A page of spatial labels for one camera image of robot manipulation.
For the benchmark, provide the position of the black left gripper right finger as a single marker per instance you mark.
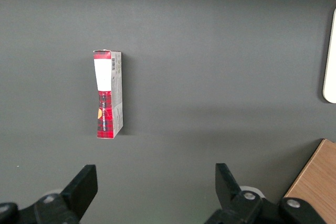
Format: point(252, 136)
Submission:
point(231, 195)

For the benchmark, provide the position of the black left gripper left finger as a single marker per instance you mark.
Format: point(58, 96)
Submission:
point(76, 195)

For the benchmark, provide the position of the wooden drawer cabinet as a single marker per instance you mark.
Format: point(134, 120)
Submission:
point(317, 179)

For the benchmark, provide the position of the red plaid cardboard box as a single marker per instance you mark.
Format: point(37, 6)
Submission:
point(115, 98)

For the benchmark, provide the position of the beige plastic tray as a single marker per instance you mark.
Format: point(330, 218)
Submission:
point(330, 72)

